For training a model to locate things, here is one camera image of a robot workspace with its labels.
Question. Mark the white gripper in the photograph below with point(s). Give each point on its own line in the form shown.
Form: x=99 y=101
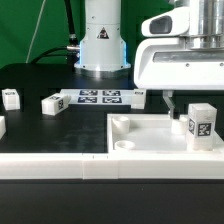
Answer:
x=165 y=64

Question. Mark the white square tabletop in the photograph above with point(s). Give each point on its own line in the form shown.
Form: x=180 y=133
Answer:
x=148 y=134

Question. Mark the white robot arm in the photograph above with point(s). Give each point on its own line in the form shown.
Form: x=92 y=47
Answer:
x=200 y=23

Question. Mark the fiducial tag sheet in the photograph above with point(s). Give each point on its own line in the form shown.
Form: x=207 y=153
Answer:
x=99 y=97

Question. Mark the white obstacle fence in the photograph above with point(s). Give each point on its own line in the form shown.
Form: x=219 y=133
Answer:
x=110 y=166

